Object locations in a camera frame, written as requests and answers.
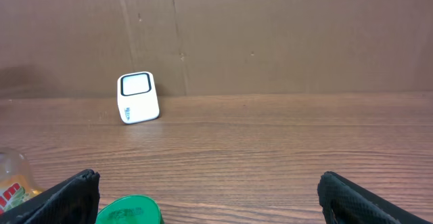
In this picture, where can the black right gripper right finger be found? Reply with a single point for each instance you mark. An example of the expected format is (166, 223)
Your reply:
(345, 202)

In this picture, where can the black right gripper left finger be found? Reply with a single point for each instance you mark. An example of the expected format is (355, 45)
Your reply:
(73, 201)

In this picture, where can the green lidded jar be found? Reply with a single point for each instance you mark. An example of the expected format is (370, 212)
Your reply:
(133, 209)

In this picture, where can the silver capped yellow drink bottle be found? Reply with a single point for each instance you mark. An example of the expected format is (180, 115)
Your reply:
(17, 182)

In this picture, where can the white barcode scanner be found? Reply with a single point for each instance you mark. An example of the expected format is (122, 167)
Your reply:
(137, 99)

